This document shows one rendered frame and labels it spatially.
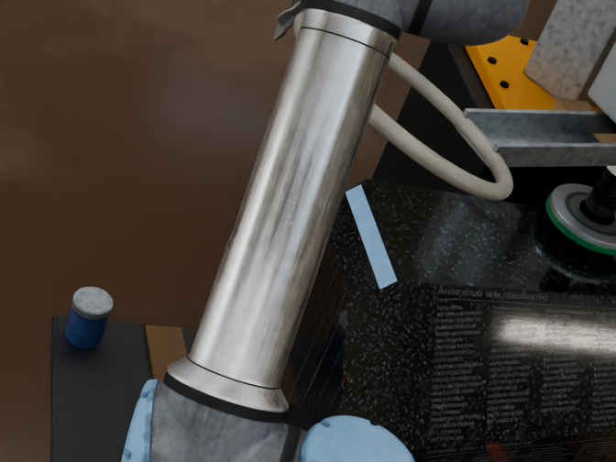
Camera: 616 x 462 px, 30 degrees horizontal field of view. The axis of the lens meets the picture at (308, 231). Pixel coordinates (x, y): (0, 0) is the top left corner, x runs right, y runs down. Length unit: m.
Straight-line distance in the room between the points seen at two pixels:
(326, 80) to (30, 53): 2.85
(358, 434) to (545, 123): 1.18
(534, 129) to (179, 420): 1.28
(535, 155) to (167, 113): 1.95
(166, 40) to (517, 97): 1.67
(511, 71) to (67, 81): 1.54
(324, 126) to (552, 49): 1.95
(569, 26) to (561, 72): 0.13
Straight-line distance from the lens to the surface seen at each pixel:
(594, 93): 2.49
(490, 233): 2.50
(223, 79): 4.24
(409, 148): 1.82
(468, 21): 1.34
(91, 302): 2.94
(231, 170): 3.78
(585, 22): 3.13
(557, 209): 2.57
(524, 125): 2.36
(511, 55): 3.33
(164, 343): 3.05
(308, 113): 1.29
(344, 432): 1.34
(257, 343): 1.30
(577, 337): 2.46
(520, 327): 2.38
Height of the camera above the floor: 2.13
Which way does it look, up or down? 36 degrees down
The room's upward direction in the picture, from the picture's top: 22 degrees clockwise
